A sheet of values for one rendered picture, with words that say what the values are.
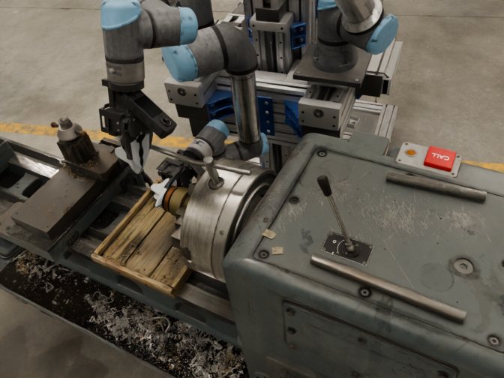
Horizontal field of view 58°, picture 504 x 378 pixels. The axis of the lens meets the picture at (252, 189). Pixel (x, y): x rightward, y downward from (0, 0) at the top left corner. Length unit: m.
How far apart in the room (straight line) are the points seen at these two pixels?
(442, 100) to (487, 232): 2.52
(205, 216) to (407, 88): 2.67
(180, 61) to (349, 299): 0.72
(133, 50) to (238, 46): 0.39
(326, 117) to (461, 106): 2.05
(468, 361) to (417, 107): 2.65
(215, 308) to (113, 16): 0.79
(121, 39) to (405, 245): 0.67
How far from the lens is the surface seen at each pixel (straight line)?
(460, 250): 0.97
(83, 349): 2.41
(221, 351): 1.61
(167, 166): 1.34
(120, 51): 0.94
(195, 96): 1.64
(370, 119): 2.89
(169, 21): 0.97
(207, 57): 1.23
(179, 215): 1.21
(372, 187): 1.03
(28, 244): 1.61
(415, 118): 3.28
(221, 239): 1.05
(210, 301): 1.33
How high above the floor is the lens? 2.01
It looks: 47 degrees down
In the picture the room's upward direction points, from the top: 7 degrees counter-clockwise
